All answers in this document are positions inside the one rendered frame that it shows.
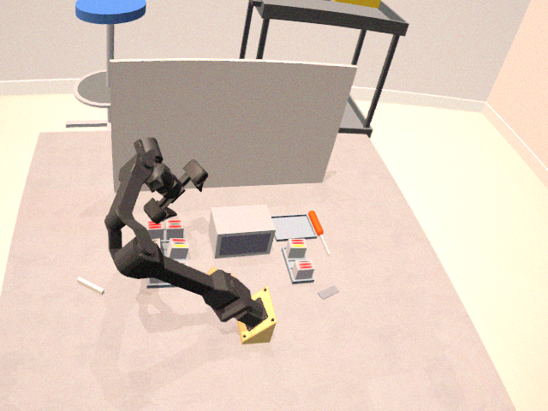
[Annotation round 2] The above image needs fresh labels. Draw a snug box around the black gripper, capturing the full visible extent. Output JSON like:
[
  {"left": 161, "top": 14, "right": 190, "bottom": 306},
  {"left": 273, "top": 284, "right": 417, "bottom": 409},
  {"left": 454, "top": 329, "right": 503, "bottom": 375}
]
[{"left": 143, "top": 159, "right": 208, "bottom": 223}]

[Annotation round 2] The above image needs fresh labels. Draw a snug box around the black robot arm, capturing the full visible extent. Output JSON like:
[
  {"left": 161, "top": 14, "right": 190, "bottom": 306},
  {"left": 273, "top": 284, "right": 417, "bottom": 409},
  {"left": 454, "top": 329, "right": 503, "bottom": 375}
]
[{"left": 104, "top": 137, "right": 268, "bottom": 331}]

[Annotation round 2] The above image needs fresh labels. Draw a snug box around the cream rectangular bar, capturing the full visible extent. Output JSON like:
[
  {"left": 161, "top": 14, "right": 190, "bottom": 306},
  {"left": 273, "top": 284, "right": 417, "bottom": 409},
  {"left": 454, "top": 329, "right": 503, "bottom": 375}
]
[{"left": 77, "top": 277, "right": 104, "bottom": 295}]

